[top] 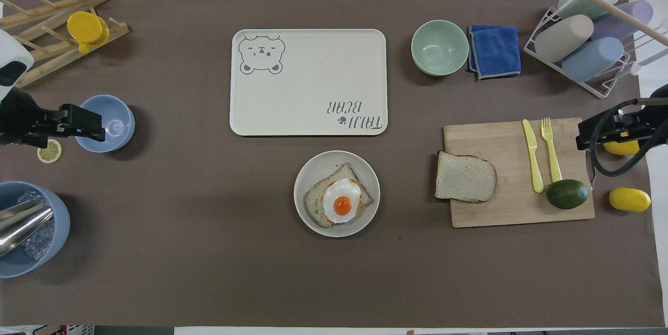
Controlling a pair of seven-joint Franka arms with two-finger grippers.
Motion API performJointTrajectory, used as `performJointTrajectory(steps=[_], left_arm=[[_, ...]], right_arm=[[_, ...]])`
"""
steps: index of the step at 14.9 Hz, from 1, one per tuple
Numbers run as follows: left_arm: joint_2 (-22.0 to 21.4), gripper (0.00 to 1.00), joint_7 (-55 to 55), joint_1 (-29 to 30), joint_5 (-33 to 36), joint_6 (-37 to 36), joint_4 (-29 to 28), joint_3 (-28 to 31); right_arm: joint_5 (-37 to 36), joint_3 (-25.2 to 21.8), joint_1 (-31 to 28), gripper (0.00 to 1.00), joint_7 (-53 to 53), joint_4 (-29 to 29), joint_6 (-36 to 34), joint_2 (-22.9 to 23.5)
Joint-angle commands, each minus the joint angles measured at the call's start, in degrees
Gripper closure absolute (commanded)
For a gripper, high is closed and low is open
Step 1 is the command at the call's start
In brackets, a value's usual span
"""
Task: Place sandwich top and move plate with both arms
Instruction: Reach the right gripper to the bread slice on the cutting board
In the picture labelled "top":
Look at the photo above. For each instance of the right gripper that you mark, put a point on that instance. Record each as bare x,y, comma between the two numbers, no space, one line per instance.
658,126

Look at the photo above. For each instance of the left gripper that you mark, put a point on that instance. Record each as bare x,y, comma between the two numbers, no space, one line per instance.
15,118

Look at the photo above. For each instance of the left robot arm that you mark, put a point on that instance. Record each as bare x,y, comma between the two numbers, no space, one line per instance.
15,50

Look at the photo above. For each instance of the grey round plate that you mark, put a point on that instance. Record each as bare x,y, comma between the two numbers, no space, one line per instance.
313,168

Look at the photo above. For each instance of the yellow lemon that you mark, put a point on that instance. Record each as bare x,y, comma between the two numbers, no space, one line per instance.
629,200
623,149

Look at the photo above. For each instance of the lemon slice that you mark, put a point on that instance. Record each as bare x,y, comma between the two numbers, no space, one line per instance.
49,152

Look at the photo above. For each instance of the wooden dish rack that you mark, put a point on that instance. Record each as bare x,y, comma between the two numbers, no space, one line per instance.
52,58

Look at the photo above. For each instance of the light blue cup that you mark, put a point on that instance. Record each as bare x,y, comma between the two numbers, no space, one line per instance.
592,59

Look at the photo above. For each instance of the light blue bowl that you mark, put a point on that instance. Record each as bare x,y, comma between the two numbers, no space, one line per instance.
117,116

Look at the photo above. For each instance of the silver metal scoop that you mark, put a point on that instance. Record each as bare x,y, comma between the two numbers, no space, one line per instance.
21,223

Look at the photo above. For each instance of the yellow plastic fork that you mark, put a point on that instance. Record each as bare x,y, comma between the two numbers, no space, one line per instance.
553,163

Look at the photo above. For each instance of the green avocado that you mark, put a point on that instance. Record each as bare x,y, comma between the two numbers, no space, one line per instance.
567,194

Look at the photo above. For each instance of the yellow plastic cup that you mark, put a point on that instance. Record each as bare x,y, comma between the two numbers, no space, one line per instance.
83,26

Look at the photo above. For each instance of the light purple cup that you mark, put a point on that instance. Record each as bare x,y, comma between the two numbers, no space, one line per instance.
634,11

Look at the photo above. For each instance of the wooden rod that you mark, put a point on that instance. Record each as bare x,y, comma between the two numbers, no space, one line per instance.
621,14

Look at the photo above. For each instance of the clear ice cubes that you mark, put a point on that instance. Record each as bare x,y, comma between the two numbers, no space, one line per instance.
39,243

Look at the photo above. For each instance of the yellow plastic knife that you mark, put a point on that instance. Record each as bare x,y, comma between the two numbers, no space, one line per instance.
533,160

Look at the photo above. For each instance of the beige cup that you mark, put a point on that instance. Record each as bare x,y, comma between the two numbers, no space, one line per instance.
563,37

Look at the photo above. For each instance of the blue ice bucket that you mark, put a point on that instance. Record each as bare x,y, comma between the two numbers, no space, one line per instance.
55,249

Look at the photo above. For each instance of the wooden cutting board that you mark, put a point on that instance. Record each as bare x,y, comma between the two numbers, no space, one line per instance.
516,210

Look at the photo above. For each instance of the blue cloth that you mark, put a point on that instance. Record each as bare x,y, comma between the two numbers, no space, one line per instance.
496,50

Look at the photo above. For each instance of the plain bread slice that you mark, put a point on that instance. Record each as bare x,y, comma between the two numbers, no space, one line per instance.
464,176

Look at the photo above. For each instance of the light green bowl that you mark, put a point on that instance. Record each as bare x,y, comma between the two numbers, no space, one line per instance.
439,47

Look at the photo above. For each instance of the cream tray with bear print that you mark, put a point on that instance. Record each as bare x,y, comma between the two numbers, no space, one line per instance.
308,82

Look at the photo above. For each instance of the bread slice under egg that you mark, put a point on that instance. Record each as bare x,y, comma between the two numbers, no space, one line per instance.
315,204

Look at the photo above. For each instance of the fried egg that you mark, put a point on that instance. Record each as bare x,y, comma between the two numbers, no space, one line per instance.
342,200

